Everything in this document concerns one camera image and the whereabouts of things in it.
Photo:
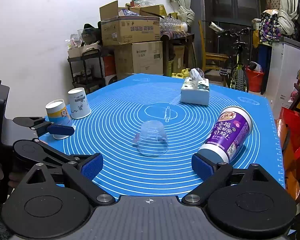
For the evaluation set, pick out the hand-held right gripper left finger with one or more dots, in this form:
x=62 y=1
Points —
x=92 y=167

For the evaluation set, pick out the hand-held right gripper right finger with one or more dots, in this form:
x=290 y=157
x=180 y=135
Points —
x=202 y=167

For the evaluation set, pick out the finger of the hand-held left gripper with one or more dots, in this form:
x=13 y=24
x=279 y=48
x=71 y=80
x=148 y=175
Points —
x=61 y=130
x=52 y=152

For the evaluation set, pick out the purple milk tea cup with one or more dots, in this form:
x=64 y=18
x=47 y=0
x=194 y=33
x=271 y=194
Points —
x=230 y=132

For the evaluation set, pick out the yellow and blue paper cup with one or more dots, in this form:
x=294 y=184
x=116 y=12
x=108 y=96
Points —
x=57 y=112

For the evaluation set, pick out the white paper cup blue print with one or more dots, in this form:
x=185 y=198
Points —
x=78 y=105

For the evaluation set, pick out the clear plastic cup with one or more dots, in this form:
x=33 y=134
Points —
x=152 y=140

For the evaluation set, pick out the blue silicone baking mat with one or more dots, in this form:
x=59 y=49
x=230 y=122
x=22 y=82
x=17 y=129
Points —
x=130 y=175

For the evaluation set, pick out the tissue pack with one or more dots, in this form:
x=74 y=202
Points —
x=195 y=95

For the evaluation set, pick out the black shelf cart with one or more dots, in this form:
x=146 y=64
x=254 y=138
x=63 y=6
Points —
x=85 y=58

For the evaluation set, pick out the red box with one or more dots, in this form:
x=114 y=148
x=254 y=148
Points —
x=109 y=66

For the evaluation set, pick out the black and yellow bicycle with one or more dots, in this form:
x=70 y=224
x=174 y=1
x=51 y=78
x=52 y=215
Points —
x=237 y=75

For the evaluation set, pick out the red crate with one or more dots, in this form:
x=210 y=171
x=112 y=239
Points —
x=293 y=130

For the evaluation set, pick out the dark bag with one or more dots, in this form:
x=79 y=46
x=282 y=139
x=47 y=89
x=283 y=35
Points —
x=91 y=33

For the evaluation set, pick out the red bucket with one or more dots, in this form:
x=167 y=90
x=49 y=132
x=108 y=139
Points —
x=254 y=80

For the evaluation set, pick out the plain large cardboard box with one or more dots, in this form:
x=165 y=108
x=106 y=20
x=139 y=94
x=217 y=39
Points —
x=140 y=57

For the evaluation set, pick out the brown cardboard box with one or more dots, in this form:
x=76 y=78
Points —
x=178 y=58

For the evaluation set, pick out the wooden chair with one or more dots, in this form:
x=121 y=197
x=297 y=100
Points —
x=212 y=56

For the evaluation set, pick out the open printed cardboard box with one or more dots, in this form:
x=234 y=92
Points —
x=130 y=30

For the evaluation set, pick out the white chest freezer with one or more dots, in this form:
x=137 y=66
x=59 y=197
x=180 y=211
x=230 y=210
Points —
x=283 y=67

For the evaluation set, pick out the dark wooden table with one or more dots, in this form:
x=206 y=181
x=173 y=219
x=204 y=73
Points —
x=177 y=36

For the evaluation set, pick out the pile of clear plastic bottles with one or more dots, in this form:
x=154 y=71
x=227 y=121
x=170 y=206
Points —
x=173 y=25

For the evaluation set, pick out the grey refrigerator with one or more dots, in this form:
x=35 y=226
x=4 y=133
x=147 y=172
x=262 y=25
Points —
x=201 y=17

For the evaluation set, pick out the floral cloth bag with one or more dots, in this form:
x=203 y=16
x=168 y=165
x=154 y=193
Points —
x=270 y=27

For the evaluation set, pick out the small cardboard box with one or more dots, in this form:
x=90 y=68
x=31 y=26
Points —
x=273 y=2

